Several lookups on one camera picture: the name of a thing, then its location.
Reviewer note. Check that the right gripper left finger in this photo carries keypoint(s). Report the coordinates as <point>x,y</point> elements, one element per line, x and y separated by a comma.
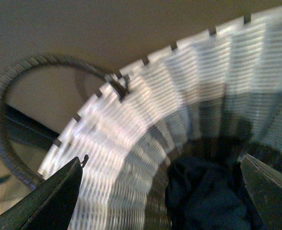
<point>51,205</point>

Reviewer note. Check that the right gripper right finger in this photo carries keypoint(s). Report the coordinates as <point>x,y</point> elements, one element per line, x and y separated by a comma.
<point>264,186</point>

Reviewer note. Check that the navy blue knit garment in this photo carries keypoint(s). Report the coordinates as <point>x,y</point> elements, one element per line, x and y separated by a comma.
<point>206,195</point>

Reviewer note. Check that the white woven laundry basket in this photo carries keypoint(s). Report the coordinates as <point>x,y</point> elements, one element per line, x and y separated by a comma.
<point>215,96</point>

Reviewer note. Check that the brown fabric sofa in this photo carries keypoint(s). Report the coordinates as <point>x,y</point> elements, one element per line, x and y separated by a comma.
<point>108,33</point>

